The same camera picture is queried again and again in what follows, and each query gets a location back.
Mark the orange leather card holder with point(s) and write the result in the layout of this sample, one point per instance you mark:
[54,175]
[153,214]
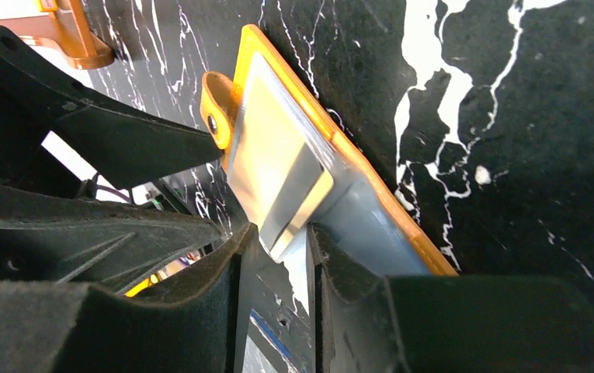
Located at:
[360,214]

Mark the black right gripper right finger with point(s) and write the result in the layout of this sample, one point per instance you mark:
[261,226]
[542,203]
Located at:
[363,322]

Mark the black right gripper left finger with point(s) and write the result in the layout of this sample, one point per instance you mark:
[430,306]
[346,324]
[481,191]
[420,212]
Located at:
[194,321]

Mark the orange wooden shelf rack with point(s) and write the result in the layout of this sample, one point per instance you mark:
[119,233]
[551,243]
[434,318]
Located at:
[62,26]

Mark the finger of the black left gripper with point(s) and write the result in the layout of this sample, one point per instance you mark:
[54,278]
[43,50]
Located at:
[127,146]
[44,238]

